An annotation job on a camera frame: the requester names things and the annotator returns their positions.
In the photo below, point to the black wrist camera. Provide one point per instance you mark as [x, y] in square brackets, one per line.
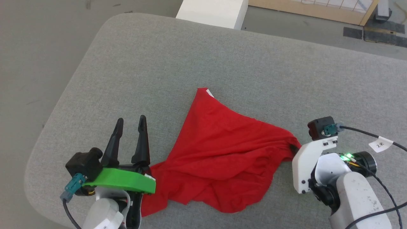
[84, 163]
[318, 127]

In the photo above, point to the teal left camera connector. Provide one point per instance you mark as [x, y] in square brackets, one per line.
[73, 187]

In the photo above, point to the red shorts with white stripes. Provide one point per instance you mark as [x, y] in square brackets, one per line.
[222, 152]

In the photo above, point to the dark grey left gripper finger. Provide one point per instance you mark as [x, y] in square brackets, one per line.
[113, 146]
[142, 143]

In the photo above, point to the teal camera connector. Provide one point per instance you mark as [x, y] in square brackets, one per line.
[332, 128]
[73, 187]

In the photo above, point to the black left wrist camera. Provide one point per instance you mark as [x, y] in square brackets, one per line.
[84, 163]

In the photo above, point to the grey fabric sofa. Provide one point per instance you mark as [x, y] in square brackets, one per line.
[254, 70]

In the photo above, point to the grey stand base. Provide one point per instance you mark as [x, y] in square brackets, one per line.
[383, 11]

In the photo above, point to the teal right camera connector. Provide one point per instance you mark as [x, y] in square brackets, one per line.
[332, 128]

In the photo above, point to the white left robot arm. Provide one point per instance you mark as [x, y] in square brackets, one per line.
[103, 213]

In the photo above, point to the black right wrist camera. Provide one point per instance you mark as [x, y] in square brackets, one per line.
[318, 127]

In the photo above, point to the white box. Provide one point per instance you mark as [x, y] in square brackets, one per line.
[213, 12]

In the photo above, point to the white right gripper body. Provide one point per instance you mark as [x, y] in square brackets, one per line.
[306, 165]

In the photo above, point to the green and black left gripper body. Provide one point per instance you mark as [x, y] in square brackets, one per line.
[127, 181]

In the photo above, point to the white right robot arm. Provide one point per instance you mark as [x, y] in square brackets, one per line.
[356, 200]

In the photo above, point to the light wooden panel frame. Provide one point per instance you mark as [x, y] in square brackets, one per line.
[302, 11]

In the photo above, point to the long black floor mat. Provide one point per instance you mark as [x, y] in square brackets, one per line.
[386, 37]

